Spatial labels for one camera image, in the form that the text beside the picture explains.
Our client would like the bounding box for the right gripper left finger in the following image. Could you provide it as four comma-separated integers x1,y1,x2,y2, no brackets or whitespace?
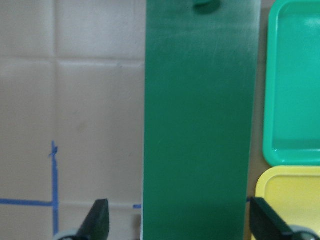
76,199,110,240

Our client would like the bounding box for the green plastic tray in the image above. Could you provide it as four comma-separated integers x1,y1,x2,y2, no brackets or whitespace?
263,0,320,166

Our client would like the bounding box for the green push button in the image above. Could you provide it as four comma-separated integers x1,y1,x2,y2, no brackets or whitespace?
192,0,221,15

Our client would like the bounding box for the yellow plastic tray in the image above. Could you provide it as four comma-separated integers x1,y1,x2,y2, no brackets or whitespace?
254,166,320,237

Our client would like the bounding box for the green conveyor belt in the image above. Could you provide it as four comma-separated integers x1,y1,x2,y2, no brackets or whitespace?
141,0,261,240

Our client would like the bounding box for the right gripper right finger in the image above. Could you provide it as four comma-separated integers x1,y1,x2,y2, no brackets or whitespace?
249,197,300,240

